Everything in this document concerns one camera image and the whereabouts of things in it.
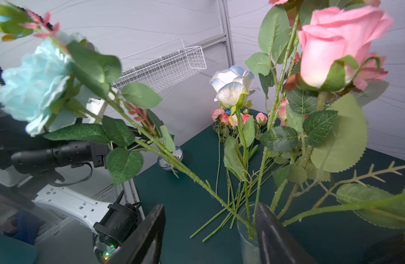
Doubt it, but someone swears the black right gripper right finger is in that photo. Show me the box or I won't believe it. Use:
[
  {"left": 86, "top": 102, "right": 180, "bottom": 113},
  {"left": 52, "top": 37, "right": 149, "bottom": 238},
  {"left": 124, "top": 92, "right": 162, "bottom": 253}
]
[{"left": 255, "top": 203, "right": 316, "bottom": 264}]

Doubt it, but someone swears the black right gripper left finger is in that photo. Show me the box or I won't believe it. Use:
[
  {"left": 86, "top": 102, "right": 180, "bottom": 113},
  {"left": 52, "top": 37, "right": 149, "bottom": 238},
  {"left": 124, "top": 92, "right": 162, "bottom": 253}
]
[{"left": 108, "top": 205, "right": 166, "bottom": 264}]

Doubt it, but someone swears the clear glass vase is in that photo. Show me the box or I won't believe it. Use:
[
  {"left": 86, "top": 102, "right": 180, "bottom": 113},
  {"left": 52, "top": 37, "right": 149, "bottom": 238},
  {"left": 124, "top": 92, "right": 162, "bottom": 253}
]
[{"left": 237, "top": 202, "right": 261, "bottom": 264}]

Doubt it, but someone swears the pale blue flower stem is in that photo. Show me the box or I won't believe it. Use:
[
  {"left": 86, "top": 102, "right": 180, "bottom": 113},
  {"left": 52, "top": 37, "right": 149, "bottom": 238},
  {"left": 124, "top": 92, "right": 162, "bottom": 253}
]
[{"left": 0, "top": 3, "right": 253, "bottom": 232}]

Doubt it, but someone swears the pink multi-bloom rose stem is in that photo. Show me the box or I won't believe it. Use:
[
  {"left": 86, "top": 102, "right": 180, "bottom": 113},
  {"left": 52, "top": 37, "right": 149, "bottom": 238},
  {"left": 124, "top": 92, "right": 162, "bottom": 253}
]
[{"left": 245, "top": 0, "right": 394, "bottom": 218}]

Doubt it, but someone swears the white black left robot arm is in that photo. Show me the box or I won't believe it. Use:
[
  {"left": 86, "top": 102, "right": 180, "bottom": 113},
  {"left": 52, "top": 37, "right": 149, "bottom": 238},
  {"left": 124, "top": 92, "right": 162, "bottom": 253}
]
[{"left": 0, "top": 104, "right": 143, "bottom": 253}]

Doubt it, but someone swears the blue white ceramic bowl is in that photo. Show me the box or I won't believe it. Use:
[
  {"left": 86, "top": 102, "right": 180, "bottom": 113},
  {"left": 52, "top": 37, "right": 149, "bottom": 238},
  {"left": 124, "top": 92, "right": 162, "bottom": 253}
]
[{"left": 157, "top": 146, "right": 184, "bottom": 171}]

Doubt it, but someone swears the pink rose flower bunch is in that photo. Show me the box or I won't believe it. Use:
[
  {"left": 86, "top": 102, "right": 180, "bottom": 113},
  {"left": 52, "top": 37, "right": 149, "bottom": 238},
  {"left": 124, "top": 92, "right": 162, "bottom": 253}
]
[{"left": 190, "top": 109, "right": 292, "bottom": 239}]

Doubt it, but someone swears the white wire basket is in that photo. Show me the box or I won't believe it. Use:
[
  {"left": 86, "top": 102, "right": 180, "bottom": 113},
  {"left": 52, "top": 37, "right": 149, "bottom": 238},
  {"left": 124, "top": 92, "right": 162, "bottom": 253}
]
[{"left": 112, "top": 37, "right": 207, "bottom": 93}]

